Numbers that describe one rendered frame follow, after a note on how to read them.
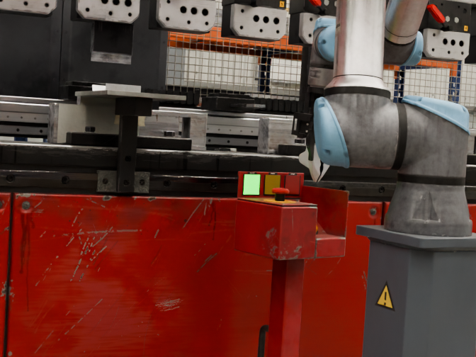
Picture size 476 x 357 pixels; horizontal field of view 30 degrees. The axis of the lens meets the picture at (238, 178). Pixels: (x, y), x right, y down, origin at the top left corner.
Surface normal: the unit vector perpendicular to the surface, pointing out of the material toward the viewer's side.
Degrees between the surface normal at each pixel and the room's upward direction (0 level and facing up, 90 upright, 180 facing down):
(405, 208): 72
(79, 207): 90
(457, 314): 90
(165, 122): 90
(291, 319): 90
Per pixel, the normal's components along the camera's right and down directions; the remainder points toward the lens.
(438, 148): -0.01, 0.07
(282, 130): 0.43, 0.07
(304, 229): 0.62, 0.07
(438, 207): 0.01, -0.25
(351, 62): -0.36, -0.08
